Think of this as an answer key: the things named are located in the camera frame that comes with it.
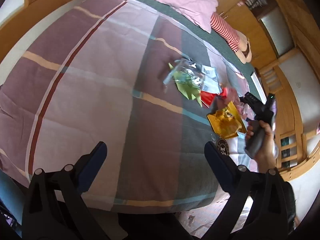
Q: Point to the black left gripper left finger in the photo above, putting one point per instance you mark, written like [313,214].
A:
[54,208]

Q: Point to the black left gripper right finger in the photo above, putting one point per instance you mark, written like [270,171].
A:
[260,206]

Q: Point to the person's right hand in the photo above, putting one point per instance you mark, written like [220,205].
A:
[264,157]

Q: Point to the gold foil snack bag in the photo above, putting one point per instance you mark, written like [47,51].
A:
[227,122]

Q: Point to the blue jeans leg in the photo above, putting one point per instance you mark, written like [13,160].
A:
[13,199]

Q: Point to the red packet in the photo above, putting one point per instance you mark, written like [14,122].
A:
[208,98]

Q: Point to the white blue medicine box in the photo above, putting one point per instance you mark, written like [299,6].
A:
[211,81]

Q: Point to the red white striped plush doll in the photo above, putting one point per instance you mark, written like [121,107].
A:
[236,40]

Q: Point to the clear plastic wrapper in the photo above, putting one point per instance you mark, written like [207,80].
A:
[185,72]

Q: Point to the wooden wardrobe cabinet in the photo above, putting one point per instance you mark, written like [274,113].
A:
[292,77]

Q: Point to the plaid pink purple duvet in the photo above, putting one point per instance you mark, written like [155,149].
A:
[96,74]

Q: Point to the green bed sheet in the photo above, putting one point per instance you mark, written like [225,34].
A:
[213,38]

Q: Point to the wooden bed frame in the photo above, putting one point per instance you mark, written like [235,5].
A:
[24,19]

